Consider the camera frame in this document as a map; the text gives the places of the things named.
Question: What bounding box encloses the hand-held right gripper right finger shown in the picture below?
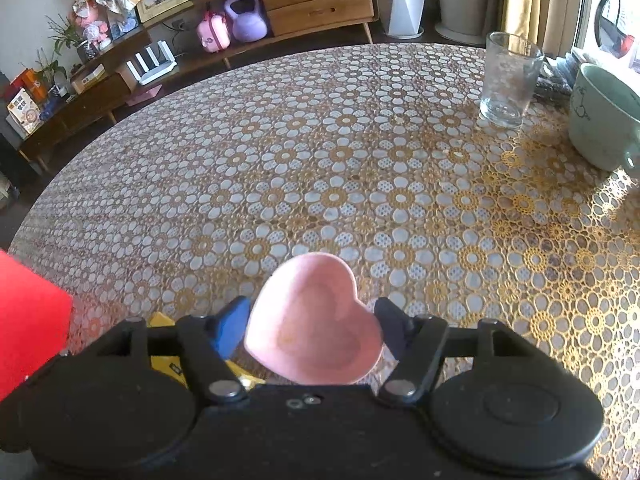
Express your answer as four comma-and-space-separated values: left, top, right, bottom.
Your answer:
374, 297, 535, 407

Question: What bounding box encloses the white standing air conditioner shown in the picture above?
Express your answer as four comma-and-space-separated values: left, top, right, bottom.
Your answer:
433, 0, 489, 44

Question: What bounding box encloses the grey patterned packet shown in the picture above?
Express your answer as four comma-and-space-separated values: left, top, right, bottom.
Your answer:
532, 54, 577, 107

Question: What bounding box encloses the small white carton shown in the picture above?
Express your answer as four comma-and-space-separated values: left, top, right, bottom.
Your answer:
69, 63, 109, 94

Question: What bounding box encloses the small plant in vase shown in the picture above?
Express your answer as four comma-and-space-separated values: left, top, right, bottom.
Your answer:
34, 14, 99, 86

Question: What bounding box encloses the clear drinking glass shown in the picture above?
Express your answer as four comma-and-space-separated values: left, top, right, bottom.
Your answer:
479, 31, 545, 129

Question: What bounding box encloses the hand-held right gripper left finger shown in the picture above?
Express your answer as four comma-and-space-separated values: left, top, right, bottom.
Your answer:
94, 296, 252, 405

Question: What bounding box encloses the pale green mug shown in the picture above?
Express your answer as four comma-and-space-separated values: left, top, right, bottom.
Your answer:
567, 63, 640, 174

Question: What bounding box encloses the floral lace tablecloth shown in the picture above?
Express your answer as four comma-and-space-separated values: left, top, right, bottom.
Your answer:
9, 43, 640, 480

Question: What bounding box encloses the orange carton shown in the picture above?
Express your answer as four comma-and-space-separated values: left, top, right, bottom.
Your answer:
22, 68, 51, 102

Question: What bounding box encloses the white plant pot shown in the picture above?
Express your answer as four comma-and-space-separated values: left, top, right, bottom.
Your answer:
387, 0, 431, 40

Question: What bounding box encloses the pink heart-shaped bowl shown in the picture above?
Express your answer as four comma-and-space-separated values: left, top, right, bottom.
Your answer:
243, 253, 385, 387

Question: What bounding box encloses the pink flat tray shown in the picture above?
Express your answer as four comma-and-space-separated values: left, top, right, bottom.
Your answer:
124, 84, 164, 107

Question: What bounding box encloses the yellow curtain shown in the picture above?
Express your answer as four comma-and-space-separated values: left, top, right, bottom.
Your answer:
499, 0, 597, 59

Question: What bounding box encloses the purple kettlebell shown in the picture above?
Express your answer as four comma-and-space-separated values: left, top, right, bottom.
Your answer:
223, 0, 269, 43

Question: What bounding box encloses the pink toy case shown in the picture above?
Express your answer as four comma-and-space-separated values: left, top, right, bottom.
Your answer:
196, 9, 232, 54

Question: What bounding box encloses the red cardboard box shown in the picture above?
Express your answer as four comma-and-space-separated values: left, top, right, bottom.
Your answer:
0, 248, 74, 404

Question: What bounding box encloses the yellow small box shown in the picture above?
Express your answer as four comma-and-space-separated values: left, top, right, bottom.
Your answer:
147, 311, 267, 392

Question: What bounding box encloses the printed snack bag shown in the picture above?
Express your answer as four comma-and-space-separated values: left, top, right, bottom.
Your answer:
6, 88, 41, 135

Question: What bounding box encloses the wooden media cabinet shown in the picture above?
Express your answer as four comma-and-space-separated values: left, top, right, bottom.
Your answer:
17, 0, 377, 172

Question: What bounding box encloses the white router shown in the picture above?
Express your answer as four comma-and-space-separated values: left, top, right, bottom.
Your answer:
124, 42, 180, 86

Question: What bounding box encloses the white washing machine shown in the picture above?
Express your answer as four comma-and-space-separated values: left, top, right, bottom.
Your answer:
574, 0, 640, 72

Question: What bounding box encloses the pink doll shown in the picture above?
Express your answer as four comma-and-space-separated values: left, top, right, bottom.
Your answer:
72, 0, 114, 52

